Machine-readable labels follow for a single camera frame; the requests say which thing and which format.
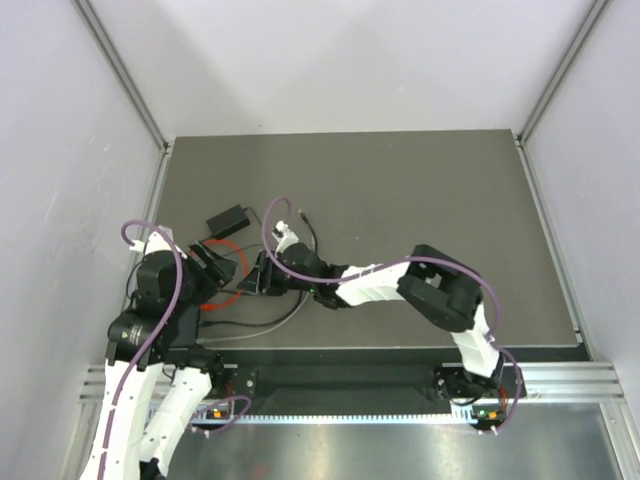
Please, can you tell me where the left aluminium frame post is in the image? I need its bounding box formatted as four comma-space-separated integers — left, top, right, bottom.
70, 0, 169, 153

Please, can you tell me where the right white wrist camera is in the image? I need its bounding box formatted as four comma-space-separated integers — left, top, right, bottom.
271, 221, 300, 255

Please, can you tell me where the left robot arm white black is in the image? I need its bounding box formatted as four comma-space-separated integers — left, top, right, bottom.
81, 232, 237, 479

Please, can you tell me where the aluminium frame post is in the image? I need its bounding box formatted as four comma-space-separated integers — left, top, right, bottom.
70, 0, 169, 153
514, 0, 614, 146

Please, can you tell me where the slotted grey cable duct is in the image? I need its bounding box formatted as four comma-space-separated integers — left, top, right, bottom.
99, 403, 521, 426

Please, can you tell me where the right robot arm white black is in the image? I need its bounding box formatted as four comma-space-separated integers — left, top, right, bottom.
238, 242, 505, 398

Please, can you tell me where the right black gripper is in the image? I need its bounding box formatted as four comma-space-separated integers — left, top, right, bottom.
238, 251, 317, 297

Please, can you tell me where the red ethernet cable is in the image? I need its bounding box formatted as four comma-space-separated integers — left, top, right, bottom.
197, 238, 250, 312

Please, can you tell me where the aluminium front rail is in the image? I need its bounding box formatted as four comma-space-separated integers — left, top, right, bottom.
77, 362, 629, 404

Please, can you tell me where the black power adapter brick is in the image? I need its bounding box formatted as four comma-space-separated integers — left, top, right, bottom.
206, 204, 250, 239

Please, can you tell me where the right aluminium frame post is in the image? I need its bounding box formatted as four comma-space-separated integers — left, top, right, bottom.
514, 0, 614, 146

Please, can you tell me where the black network switch box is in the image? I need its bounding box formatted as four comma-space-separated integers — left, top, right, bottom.
106, 303, 200, 371

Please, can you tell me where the black ethernet cable long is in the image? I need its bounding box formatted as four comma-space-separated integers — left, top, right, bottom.
200, 211, 318, 329

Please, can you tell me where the black ethernet cable short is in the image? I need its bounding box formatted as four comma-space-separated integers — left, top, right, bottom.
227, 264, 285, 297

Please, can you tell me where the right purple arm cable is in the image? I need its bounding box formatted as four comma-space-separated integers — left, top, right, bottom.
261, 196, 524, 434

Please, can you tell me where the grey ethernet cable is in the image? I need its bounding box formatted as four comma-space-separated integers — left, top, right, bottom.
195, 234, 319, 344

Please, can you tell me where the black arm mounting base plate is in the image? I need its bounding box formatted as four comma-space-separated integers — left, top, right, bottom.
112, 347, 526, 416

